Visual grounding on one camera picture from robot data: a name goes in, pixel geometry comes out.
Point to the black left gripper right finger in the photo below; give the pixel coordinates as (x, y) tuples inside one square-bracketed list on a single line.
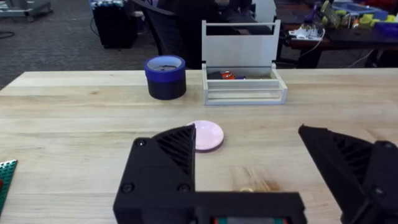
[(348, 168)]

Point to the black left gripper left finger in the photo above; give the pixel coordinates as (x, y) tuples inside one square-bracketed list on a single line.
[(161, 168)]

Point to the dark wooden table with clutter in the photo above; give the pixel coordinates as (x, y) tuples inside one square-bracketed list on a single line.
[(342, 28)]

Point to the black office chair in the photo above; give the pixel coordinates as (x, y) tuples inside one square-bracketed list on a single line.
[(174, 31)]

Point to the pink plate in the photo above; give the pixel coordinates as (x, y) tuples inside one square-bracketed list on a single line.
[(207, 135)]

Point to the white open box with tools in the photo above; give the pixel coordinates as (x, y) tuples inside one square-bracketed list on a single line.
[(242, 67)]

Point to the blue and black tape rolls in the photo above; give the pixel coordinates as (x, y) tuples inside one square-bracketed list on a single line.
[(165, 77)]

